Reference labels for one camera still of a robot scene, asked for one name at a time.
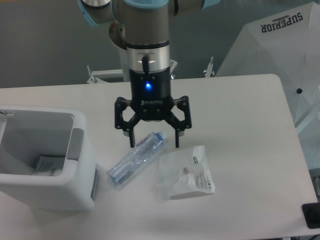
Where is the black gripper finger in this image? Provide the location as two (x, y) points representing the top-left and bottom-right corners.
(114, 97), (137, 147)
(165, 95), (192, 148)

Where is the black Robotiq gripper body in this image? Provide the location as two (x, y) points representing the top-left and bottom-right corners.
(129, 67), (173, 121)

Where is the clear plastic water bottle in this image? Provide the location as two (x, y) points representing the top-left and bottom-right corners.
(106, 131), (167, 189)

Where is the clear plastic wrapper bag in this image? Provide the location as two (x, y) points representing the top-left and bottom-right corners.
(156, 145), (215, 202)

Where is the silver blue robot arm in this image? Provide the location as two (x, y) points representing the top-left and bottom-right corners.
(78, 0), (216, 146)

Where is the white plastic trash can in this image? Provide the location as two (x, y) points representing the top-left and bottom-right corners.
(0, 104), (98, 211)

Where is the paper label in bin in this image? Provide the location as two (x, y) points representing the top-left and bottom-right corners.
(31, 156), (65, 177)

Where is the white Superior umbrella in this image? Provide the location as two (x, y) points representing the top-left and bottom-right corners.
(216, 2), (320, 160)

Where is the black object at corner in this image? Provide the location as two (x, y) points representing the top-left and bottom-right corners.
(301, 202), (320, 229)

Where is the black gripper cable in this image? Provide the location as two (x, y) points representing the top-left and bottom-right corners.
(141, 54), (150, 79)

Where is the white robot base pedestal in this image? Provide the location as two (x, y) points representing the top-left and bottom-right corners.
(118, 48), (130, 82)

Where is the white metal frame bracket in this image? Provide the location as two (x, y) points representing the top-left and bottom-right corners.
(86, 65), (124, 84)

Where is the metal clamp post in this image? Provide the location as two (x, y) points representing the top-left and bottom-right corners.
(203, 56), (215, 78)

